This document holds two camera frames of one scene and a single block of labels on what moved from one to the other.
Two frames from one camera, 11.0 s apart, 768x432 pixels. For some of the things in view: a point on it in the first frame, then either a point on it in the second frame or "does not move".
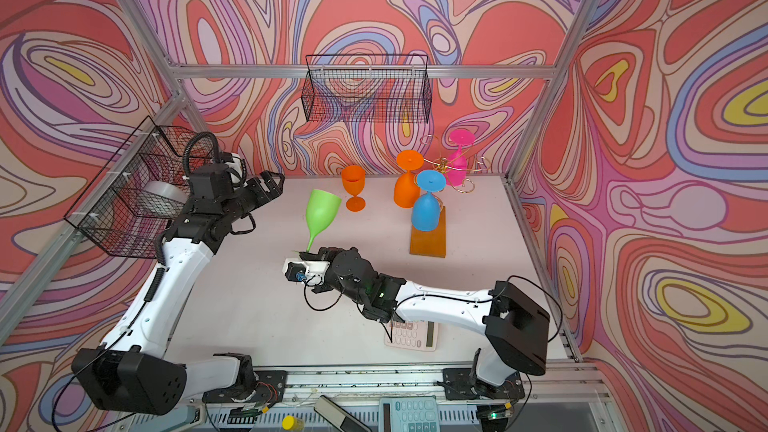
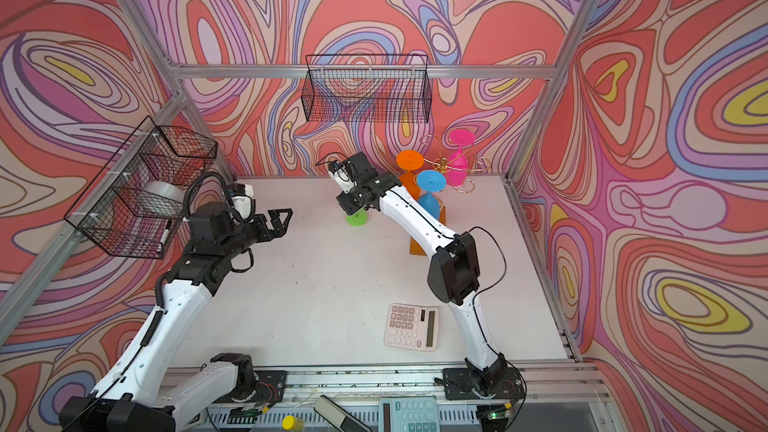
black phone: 338,417 does not move
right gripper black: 325,254 → 350,206
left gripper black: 272,190 → 278,229
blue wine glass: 426,208 does not move
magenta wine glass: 457,165 does not move
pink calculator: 415,335 does not move
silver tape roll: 166,190 does not move
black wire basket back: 368,88 does not move
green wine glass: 322,209 → 358,218
